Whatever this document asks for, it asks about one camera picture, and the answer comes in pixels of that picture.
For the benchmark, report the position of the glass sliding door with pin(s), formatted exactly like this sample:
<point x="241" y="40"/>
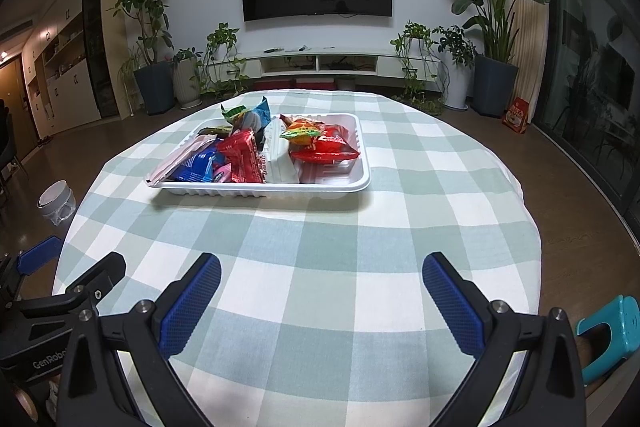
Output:
<point x="590" y="82"/>

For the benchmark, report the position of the pink cartoon snack packet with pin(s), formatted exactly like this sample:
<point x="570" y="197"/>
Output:
<point x="175" y="157"/>

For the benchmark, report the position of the trailing vine plant on stand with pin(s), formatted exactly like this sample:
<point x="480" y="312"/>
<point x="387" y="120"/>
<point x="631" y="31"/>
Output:
<point x="415" y="32"/>
<point x="222" y="34"/>

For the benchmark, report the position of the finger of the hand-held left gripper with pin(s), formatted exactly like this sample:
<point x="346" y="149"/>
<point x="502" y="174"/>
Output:
<point x="100" y="274"/>
<point x="37" y="254"/>

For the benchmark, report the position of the orange snack packet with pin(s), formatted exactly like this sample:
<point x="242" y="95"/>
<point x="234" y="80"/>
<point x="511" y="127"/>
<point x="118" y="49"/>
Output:
<point x="300" y="131"/>

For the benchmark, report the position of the black snack packet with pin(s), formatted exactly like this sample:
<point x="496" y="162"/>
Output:
<point x="212" y="132"/>

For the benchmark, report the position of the light blue chips packet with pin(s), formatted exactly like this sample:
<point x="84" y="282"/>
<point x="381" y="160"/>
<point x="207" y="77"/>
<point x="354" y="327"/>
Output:
<point x="260" y="112"/>

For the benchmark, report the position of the plant in grey ribbed pot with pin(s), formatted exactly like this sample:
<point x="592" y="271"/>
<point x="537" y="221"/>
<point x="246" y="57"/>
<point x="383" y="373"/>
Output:
<point x="185" y="82"/>

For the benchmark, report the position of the small-leaf plant in white pot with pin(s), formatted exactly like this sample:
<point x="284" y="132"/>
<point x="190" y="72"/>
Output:
<point x="457" y="87"/>

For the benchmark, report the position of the tall plant in dark pot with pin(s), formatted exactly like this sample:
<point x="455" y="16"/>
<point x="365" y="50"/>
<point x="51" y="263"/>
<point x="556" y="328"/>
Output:
<point x="155" y="89"/>

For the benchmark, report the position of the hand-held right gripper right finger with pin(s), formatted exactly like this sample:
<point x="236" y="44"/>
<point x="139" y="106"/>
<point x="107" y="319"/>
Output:
<point x="452" y="302"/>

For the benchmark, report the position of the red dotted snack packet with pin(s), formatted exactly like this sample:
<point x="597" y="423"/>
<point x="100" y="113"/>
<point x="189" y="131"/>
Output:
<point x="325" y="147"/>

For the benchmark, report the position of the red paper bag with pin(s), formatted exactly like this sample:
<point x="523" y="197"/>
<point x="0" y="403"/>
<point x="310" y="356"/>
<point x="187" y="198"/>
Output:
<point x="515" y="117"/>

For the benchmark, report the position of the beige curtain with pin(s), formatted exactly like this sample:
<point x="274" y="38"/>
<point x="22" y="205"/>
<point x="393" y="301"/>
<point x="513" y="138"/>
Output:
<point x="535" y="57"/>

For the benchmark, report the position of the green snack packet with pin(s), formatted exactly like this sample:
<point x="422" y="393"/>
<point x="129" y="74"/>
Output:
<point x="235" y="112"/>

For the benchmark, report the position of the teal plastic stool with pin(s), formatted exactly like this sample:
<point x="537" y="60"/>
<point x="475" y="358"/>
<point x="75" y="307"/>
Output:
<point x="620" y="322"/>

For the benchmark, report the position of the white wall cabinet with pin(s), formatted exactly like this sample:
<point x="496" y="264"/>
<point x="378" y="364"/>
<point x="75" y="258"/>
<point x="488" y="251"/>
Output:
<point x="75" y="107"/>

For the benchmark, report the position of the white snack packet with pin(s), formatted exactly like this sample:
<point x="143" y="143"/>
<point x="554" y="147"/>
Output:
<point x="280" y="162"/>

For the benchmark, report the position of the shiny red snack packet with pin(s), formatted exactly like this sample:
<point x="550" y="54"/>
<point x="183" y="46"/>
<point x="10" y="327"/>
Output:
<point x="245" y="157"/>

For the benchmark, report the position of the black remote control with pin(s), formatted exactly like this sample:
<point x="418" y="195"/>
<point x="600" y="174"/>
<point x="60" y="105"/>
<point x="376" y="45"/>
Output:
<point x="272" y="50"/>

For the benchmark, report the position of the blue cake packet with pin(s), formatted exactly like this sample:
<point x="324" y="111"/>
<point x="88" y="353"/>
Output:
<point x="197" y="167"/>

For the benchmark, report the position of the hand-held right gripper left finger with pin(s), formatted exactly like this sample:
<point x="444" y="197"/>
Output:
<point x="192" y="302"/>

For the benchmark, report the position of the white plastic bucket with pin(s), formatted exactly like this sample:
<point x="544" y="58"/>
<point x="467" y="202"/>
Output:
<point x="55" y="202"/>

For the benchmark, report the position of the white plastic tray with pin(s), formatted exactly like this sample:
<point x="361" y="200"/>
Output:
<point x="330" y="184"/>

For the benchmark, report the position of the white television console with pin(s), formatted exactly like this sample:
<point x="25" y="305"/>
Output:
<point x="390" y="66"/>

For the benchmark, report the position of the large-leaf plant in dark pot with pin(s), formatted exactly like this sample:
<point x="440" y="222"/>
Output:
<point x="492" y="87"/>

